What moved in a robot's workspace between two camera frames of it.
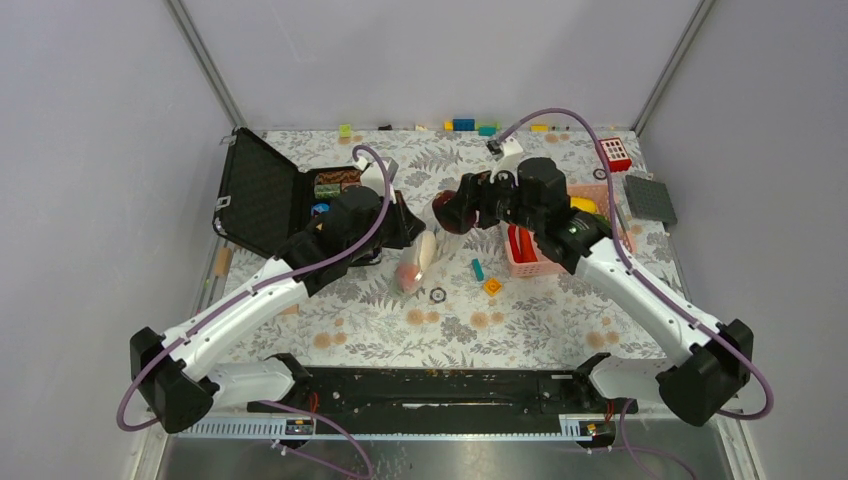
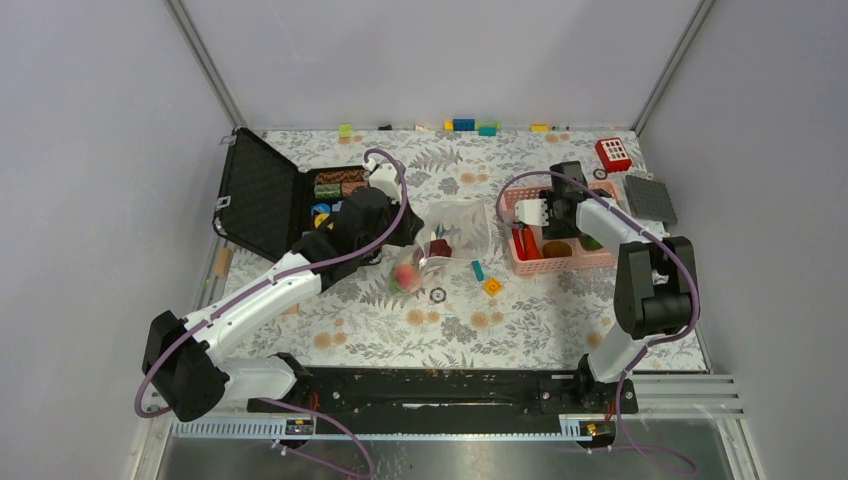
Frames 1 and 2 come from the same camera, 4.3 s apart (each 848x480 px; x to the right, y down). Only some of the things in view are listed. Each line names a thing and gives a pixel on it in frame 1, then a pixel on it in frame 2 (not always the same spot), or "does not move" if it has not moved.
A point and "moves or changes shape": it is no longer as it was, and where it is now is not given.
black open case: [264, 200] does not move
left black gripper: [409, 227] does not move
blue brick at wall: [463, 124] does not move
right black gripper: [478, 185] → [555, 230]
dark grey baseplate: [649, 200] does not move
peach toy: [405, 275] does not move
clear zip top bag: [422, 258] moves or changes shape
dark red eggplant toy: [454, 211] → [440, 248]
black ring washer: [443, 297] does not move
